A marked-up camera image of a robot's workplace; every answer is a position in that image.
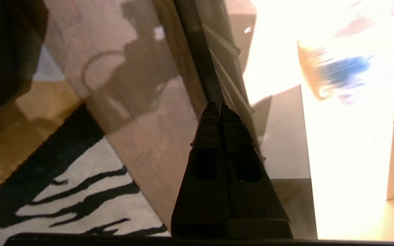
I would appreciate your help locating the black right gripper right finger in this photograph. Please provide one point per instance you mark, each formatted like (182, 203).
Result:
(262, 205)

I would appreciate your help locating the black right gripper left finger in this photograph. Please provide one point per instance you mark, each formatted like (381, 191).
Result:
(202, 201)

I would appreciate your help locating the zebra striped rug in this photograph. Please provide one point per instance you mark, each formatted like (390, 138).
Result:
(80, 205)

